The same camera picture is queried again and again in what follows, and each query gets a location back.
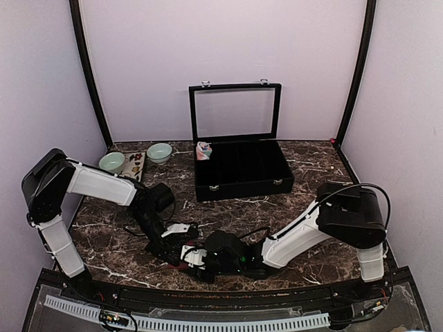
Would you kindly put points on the black display case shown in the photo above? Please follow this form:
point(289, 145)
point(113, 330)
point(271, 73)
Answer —
point(240, 121)

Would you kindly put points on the small circuit board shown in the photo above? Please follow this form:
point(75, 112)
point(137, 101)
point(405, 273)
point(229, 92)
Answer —
point(108, 319)

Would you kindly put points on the black frame post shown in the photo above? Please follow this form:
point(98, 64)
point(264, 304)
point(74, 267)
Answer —
point(80, 38)
point(366, 34)

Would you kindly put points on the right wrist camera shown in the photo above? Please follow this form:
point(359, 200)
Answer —
point(223, 241)

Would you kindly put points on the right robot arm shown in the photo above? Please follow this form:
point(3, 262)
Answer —
point(348, 213)

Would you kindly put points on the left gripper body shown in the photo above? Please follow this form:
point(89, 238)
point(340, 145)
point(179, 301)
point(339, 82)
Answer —
point(146, 220)

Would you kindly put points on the floral coaster mat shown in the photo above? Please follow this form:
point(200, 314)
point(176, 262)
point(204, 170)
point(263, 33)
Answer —
point(134, 165)

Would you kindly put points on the black front rail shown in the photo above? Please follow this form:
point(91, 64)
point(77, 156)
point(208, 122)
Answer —
point(338, 296)

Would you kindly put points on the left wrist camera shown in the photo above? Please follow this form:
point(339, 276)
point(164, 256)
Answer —
point(163, 197)

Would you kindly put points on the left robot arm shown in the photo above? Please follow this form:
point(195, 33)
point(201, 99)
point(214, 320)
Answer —
point(55, 175)

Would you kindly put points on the left black frame post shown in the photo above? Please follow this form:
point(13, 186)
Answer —
point(80, 38)

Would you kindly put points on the right celadon bowl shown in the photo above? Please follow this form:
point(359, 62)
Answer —
point(159, 153)

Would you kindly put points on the pink patterned sock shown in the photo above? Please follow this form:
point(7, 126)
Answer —
point(203, 151)

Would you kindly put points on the left celadon bowl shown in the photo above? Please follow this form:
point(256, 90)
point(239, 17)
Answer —
point(112, 162)

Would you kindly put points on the white slotted cable duct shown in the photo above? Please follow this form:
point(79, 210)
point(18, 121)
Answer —
point(162, 319)

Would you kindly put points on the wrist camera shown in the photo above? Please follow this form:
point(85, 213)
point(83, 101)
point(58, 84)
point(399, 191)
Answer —
point(163, 197)
point(223, 241)

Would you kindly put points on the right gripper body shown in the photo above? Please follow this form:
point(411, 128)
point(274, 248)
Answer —
point(231, 268)

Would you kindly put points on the celadon bowl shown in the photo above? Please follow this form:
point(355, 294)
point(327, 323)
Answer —
point(112, 162)
point(159, 153)

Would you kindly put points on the right black frame post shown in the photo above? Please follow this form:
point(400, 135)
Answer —
point(366, 34)

